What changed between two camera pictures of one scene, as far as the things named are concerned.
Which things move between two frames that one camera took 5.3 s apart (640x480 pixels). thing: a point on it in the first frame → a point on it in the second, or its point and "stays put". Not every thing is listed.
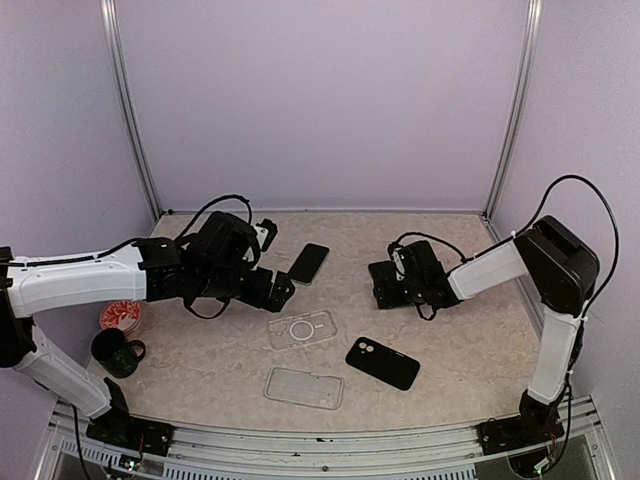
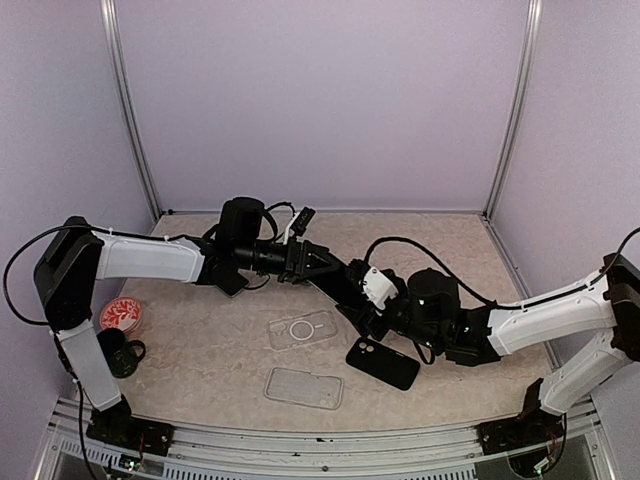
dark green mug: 115,354 stays put
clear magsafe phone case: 296,330 stays put
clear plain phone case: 304,388 stays put
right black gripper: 393,296 → 366,323
